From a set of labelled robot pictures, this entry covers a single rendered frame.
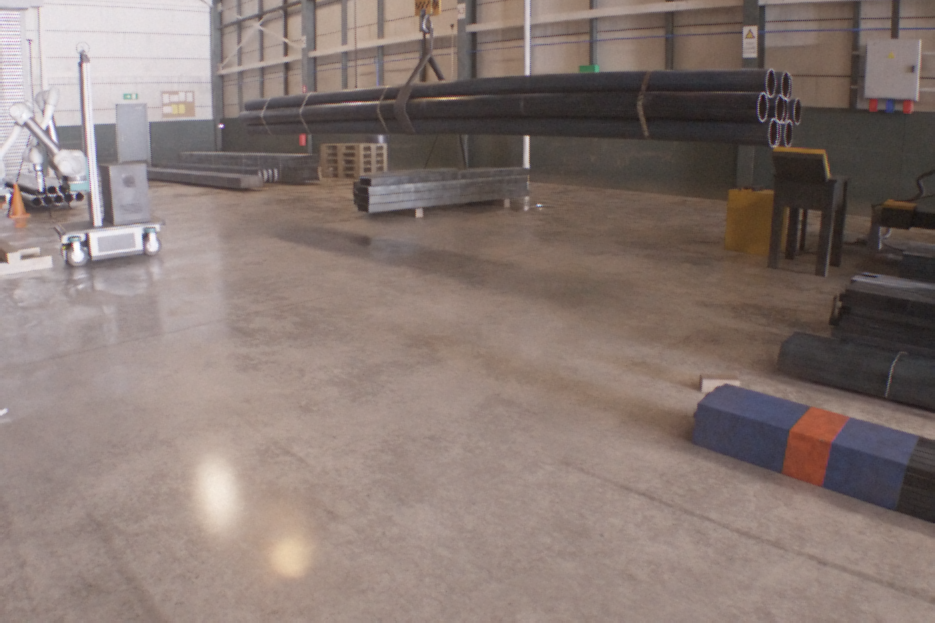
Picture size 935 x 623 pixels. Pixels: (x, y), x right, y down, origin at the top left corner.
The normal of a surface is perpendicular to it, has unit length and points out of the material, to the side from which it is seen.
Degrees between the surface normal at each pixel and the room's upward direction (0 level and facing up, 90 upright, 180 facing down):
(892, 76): 90
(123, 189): 90
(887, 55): 90
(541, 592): 0
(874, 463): 90
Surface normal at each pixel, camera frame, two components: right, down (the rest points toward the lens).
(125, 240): 0.65, 0.17
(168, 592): 0.00, -0.97
